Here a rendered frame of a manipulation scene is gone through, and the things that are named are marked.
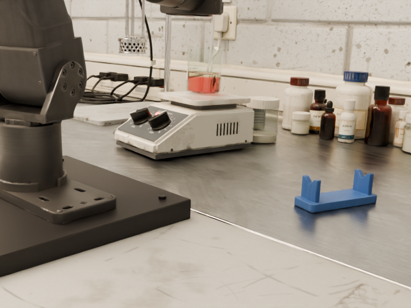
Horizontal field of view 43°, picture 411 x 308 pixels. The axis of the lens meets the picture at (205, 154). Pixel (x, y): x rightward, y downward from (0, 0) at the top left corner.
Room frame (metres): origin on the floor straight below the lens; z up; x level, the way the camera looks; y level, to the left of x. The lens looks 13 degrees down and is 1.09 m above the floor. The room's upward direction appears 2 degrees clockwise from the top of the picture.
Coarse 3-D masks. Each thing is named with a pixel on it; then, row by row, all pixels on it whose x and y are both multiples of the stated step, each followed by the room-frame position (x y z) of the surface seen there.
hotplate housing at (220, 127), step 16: (192, 112) 0.80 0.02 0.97; (208, 112) 0.81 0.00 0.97; (224, 112) 0.84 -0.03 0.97; (240, 112) 0.85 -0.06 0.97; (176, 128) 0.78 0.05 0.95; (192, 128) 0.79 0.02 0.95; (208, 128) 0.81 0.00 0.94; (224, 128) 0.83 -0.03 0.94; (240, 128) 0.85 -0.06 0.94; (128, 144) 0.82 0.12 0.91; (144, 144) 0.77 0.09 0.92; (160, 144) 0.75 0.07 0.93; (176, 144) 0.77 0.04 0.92; (192, 144) 0.79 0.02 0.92; (208, 144) 0.81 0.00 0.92; (224, 144) 0.83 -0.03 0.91; (240, 144) 0.86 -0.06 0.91
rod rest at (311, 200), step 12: (360, 180) 0.60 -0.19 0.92; (372, 180) 0.59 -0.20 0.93; (312, 192) 0.56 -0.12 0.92; (324, 192) 0.59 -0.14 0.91; (336, 192) 0.60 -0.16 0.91; (348, 192) 0.60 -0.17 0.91; (360, 192) 0.60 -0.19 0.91; (300, 204) 0.56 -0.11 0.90; (312, 204) 0.55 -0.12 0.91; (324, 204) 0.55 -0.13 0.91; (336, 204) 0.56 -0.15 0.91; (348, 204) 0.57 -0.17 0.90; (360, 204) 0.58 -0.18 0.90
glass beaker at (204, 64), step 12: (192, 48) 0.88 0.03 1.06; (204, 48) 0.87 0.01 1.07; (216, 48) 0.88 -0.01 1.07; (192, 60) 0.88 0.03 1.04; (204, 60) 0.87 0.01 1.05; (216, 60) 0.88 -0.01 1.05; (192, 72) 0.88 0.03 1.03; (204, 72) 0.87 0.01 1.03; (216, 72) 0.88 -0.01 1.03; (192, 84) 0.88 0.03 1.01; (204, 84) 0.87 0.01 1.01; (216, 84) 0.88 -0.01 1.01
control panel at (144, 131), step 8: (152, 112) 0.85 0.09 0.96; (168, 112) 0.83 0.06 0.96; (176, 112) 0.82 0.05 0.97; (128, 120) 0.86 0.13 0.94; (176, 120) 0.79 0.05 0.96; (120, 128) 0.84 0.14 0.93; (128, 128) 0.83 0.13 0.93; (136, 128) 0.82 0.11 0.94; (144, 128) 0.81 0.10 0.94; (168, 128) 0.78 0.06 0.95; (144, 136) 0.78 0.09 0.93; (152, 136) 0.77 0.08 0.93; (160, 136) 0.76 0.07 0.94
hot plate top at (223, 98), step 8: (160, 96) 0.88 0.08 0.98; (168, 96) 0.86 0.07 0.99; (176, 96) 0.85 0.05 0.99; (184, 96) 0.85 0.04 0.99; (192, 96) 0.86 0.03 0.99; (200, 96) 0.86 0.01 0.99; (208, 96) 0.87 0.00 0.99; (216, 96) 0.87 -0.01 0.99; (224, 96) 0.88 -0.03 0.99; (232, 96) 0.88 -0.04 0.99; (240, 96) 0.89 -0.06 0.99; (192, 104) 0.81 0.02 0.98; (200, 104) 0.81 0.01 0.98; (208, 104) 0.81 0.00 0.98; (216, 104) 0.83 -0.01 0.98
